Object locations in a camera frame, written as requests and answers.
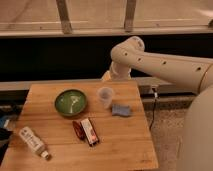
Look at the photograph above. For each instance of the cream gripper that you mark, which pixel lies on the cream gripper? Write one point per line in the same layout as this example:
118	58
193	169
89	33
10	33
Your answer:
106	76

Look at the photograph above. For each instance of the dark red pepper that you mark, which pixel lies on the dark red pepper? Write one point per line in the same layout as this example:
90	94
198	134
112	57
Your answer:
78	130

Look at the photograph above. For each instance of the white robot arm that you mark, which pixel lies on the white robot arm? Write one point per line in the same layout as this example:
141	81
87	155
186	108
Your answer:
193	73

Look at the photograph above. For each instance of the clear plastic cup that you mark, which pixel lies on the clear plastic cup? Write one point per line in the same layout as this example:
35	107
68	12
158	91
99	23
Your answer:
105	96

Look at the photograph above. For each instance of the blue sponge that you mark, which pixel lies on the blue sponge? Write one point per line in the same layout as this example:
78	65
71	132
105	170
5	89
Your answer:
121	110

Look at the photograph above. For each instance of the green bowl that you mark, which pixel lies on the green bowl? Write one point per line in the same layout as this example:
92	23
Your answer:
70	103

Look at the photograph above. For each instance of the white and brown box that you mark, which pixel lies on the white and brown box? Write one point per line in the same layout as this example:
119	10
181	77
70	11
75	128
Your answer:
90	133

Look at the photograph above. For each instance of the white bottle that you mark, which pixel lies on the white bottle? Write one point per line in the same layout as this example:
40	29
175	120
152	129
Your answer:
34	142

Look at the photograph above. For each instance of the dark objects at left edge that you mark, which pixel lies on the dark objects at left edge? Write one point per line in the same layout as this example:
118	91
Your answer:
4	135

